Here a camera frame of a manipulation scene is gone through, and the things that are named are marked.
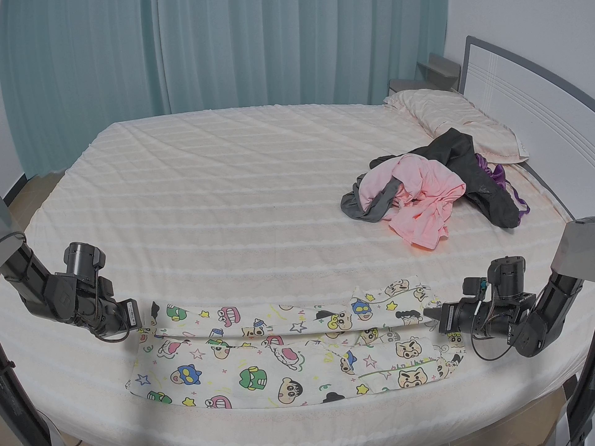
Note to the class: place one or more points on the cream pillow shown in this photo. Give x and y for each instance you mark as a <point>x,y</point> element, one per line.
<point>455,114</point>

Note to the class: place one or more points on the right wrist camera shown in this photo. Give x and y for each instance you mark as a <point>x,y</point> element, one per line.
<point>474,288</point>

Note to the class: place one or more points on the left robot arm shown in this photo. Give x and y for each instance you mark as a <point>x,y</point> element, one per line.
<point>51,295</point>

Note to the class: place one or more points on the dark grey garment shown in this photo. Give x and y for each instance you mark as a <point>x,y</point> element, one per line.
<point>488,188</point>

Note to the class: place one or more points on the purple garment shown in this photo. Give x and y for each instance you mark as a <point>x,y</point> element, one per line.
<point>499,174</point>

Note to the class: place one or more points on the bed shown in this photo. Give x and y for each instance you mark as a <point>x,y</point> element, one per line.
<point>232,179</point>

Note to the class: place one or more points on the pink and grey garment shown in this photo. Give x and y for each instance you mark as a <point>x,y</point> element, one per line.
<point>427,193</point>

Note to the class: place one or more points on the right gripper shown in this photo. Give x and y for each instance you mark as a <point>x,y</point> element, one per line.
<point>465,316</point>

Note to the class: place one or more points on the blue-green curtain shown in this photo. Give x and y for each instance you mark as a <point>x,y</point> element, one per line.
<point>232,40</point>

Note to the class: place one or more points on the white printed pyjama top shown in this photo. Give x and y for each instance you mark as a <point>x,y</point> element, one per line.
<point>260,360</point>

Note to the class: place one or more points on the grey bedside table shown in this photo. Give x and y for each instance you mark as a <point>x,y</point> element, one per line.
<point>441,70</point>

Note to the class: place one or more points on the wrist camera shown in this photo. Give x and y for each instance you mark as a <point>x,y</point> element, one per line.
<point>474,288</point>
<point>106,288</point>

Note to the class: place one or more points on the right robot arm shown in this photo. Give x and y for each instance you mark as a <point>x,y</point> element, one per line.
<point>548,304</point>

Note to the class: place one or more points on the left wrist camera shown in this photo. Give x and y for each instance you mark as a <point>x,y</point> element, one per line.
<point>106,288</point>

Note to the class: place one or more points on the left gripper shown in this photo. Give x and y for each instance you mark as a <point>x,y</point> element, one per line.
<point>121,316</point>

